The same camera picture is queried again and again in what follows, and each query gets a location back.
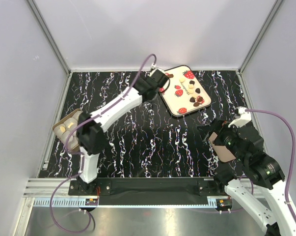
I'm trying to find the right controller board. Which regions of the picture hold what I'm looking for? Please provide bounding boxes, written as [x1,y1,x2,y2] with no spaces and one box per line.
[218,199,233,208]

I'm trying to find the dark heart chocolate right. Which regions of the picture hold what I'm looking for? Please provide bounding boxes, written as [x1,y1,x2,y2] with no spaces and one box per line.
[195,88,201,94]

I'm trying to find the left controller board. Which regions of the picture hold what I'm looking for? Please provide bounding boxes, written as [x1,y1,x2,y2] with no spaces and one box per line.
[85,198,99,206]

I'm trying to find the strawberry print tray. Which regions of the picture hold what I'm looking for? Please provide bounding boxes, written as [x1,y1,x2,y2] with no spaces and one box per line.
[160,65,212,117]

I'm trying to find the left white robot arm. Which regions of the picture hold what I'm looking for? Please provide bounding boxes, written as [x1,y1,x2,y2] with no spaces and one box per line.
[76,68,169,195]

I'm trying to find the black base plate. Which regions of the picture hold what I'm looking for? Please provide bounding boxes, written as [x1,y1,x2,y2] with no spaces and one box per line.
[68,177,227,207]

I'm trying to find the controller board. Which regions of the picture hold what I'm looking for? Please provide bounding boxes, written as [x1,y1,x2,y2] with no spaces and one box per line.
[218,199,233,208]
[85,198,99,206]

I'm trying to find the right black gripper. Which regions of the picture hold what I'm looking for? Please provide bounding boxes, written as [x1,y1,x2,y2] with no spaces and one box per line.
[196,117,247,163]

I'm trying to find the gold tin box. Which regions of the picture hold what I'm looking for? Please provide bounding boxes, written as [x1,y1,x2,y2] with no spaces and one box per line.
[53,109,82,152]

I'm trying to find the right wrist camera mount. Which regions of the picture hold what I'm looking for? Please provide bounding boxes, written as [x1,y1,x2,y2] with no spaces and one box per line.
[228,107,252,128]

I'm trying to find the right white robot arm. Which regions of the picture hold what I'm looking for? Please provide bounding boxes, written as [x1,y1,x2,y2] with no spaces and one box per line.
[197,118,296,236]

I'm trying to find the rose gold tin lid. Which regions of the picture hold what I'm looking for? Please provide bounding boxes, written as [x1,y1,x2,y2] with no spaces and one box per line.
[209,132,236,163]

